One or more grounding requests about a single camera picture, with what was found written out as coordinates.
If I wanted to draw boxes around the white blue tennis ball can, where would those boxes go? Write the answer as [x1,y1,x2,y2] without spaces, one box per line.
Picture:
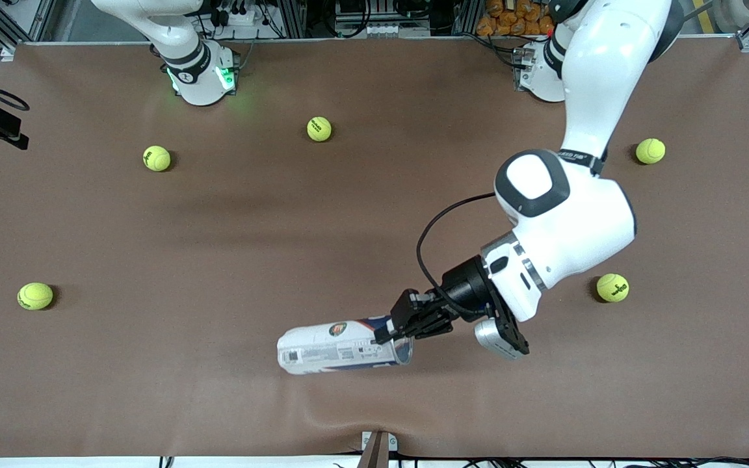
[277,317,414,376]

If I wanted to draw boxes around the yellow tennis ball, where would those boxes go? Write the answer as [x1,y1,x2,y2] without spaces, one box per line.
[306,116,333,142]
[142,145,172,172]
[635,138,666,165]
[17,282,54,311]
[596,273,630,303]

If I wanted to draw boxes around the brown table mat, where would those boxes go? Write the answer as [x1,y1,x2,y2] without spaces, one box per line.
[0,36,749,459]

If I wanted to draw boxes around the white power strip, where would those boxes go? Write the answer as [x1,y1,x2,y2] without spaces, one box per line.
[215,3,265,27]

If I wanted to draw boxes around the white terminal block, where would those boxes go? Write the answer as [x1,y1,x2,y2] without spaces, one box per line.
[334,21,432,38]

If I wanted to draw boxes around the orange snack bags pile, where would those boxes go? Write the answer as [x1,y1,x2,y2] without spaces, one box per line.
[477,0,557,37]

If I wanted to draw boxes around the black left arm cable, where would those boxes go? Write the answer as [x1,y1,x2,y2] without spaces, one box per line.
[415,192,500,293]

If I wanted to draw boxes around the metal mat clamp bracket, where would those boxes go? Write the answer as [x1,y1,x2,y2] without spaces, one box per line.
[356,430,399,468]

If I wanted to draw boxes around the aluminium profile frame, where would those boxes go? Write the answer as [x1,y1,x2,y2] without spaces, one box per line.
[0,0,749,134]

